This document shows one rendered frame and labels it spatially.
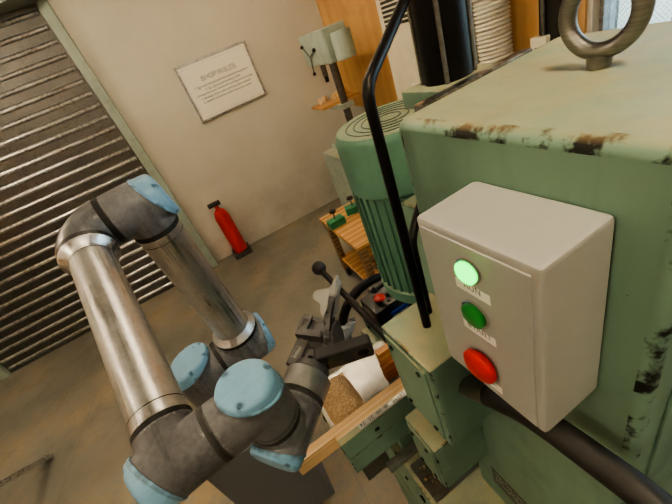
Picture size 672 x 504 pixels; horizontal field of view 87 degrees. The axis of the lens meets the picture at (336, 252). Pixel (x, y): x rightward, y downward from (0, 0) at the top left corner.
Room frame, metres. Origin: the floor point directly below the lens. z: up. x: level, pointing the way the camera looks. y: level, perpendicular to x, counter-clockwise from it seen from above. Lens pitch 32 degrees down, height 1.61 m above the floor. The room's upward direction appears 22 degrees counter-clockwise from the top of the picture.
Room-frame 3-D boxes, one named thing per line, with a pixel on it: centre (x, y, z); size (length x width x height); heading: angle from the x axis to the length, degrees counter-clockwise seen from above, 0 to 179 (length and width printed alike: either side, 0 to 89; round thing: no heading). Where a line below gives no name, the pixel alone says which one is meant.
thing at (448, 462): (0.30, -0.05, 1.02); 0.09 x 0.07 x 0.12; 106
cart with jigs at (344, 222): (2.06, -0.36, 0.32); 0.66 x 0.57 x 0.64; 104
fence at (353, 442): (0.49, -0.15, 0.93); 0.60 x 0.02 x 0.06; 106
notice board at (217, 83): (3.52, 0.34, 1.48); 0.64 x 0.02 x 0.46; 103
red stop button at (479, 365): (0.17, -0.07, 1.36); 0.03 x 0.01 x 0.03; 16
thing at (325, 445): (0.49, -0.03, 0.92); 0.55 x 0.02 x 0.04; 106
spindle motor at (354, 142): (0.53, -0.15, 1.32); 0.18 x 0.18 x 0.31
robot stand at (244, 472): (0.90, 0.58, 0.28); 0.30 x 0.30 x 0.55; 13
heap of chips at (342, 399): (0.54, 0.12, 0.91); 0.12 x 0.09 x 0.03; 16
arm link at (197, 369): (0.90, 0.58, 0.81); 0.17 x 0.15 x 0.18; 111
